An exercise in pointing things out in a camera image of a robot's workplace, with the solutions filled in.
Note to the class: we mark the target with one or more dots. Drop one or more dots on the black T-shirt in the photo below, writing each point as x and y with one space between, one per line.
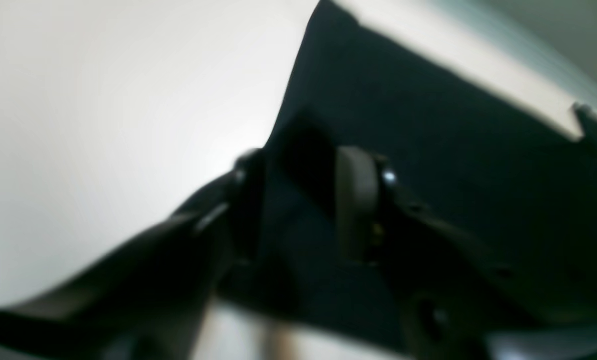
522 195

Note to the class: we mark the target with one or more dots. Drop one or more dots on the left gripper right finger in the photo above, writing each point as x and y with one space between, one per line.
446 308

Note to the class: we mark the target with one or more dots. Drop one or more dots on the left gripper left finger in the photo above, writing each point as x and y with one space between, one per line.
146 300

